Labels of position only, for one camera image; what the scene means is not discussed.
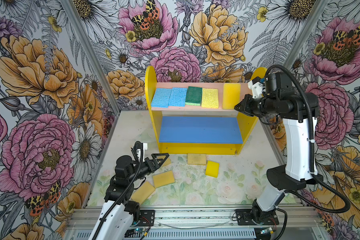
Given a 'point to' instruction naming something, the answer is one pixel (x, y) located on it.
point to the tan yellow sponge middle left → (163, 179)
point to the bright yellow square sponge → (212, 169)
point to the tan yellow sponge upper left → (168, 162)
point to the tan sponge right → (198, 159)
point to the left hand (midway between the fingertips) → (166, 162)
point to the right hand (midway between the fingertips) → (235, 112)
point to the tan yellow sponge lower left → (142, 193)
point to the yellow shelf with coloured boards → (190, 130)
